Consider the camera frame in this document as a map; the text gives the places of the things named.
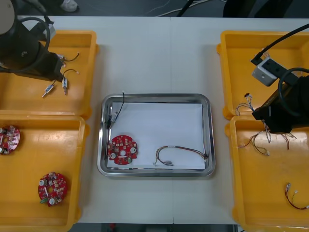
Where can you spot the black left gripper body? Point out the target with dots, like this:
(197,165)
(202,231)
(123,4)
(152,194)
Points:
(51,66)

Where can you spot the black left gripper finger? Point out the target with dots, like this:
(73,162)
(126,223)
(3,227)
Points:
(60,77)
(53,80)

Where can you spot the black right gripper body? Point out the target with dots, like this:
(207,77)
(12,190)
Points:
(277,111)

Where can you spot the round red circuit board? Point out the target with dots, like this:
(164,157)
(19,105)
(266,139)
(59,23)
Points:
(51,186)
(10,141)
(120,157)

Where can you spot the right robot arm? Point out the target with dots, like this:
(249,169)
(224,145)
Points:
(304,101)

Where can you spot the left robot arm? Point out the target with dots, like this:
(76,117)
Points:
(21,54)

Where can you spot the pile of metal solenoids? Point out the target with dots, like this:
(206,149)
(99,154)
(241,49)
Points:
(65,83)

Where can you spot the yellow-orange plastic bin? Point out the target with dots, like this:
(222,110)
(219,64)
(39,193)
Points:
(29,164)
(239,48)
(79,101)
(260,193)

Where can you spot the person's foot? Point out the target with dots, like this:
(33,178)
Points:
(68,5)

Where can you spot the steel tray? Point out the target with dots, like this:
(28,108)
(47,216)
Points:
(103,145)

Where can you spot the person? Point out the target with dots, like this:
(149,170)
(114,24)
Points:
(241,8)

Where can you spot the white paper sheet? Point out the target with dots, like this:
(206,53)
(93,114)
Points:
(164,125)

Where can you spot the black stand leg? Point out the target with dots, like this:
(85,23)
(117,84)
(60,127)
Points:
(184,8)

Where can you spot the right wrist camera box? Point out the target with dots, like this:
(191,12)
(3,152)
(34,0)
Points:
(265,72)

